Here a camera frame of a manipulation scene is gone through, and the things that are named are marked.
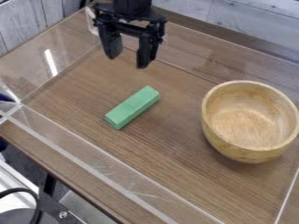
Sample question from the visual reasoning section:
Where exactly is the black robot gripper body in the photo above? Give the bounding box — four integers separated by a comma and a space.
94, 0, 167, 44

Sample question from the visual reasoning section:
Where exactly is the black table leg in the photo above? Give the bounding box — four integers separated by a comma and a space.
43, 174, 56, 196

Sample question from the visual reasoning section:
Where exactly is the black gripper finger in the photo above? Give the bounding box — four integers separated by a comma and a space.
136, 31, 159, 69
98, 22, 123, 60

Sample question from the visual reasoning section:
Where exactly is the clear acrylic front barrier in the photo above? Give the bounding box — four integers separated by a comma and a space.
0, 85, 224, 224

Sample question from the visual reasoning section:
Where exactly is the grey metal base plate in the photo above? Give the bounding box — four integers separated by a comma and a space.
35, 191, 87, 224

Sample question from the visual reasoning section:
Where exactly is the black cable loop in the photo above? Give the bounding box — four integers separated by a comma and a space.
0, 187, 44, 224

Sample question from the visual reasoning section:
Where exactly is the green rectangular block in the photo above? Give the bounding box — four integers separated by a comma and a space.
106, 86, 160, 130

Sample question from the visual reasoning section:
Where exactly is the clear acrylic corner bracket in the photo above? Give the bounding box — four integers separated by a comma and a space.
84, 6, 128, 39

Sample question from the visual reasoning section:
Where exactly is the brown wooden bowl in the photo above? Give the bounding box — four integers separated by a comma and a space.
200, 80, 299, 164

